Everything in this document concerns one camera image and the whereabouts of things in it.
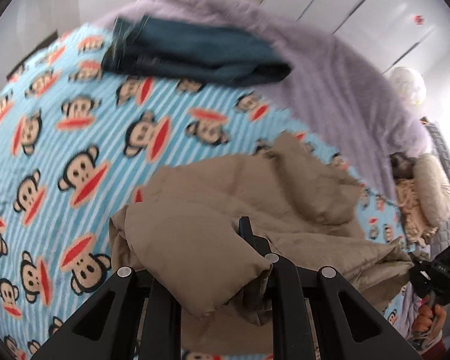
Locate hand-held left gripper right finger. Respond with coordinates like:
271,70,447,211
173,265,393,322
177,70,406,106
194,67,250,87
238,215,425,360

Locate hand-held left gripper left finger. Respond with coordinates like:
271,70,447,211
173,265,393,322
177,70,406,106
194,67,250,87
29,266,181,360

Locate tan puffer jacket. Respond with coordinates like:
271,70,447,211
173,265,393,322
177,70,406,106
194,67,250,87
108,132,416,321

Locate person's right hand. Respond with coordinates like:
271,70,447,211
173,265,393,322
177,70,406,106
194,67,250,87
412,302,446,343

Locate beige chunky knit throw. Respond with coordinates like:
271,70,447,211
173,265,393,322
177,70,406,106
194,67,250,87
395,177,437,247

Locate round cream pleated pillow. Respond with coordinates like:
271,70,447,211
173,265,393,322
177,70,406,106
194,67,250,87
412,153,450,226

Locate grey brown cloth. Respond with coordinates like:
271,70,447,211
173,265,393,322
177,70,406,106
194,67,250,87
389,151,418,181

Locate grey quilted headboard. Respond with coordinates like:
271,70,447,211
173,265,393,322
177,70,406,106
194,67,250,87
423,122,450,237

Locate monkey print striped blanket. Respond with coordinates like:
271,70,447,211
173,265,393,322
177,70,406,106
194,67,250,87
0,20,417,360

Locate white patterned plush cushion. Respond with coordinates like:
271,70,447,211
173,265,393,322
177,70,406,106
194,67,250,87
387,65,427,106

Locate purple fleece blanket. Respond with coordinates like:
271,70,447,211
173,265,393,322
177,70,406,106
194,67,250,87
94,0,434,203

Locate blue jeans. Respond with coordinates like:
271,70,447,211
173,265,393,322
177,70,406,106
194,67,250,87
102,15,294,88

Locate white wardrobe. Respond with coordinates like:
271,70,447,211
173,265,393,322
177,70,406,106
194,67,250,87
258,0,450,77

